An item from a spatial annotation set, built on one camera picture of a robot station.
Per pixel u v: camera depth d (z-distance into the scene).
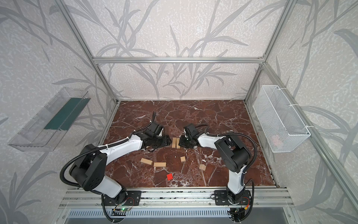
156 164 0.85
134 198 0.73
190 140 0.74
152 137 0.70
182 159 0.87
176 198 0.75
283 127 0.61
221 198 0.73
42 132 0.64
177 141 0.94
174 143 0.93
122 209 0.71
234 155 0.49
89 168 0.44
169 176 0.81
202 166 0.84
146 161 0.87
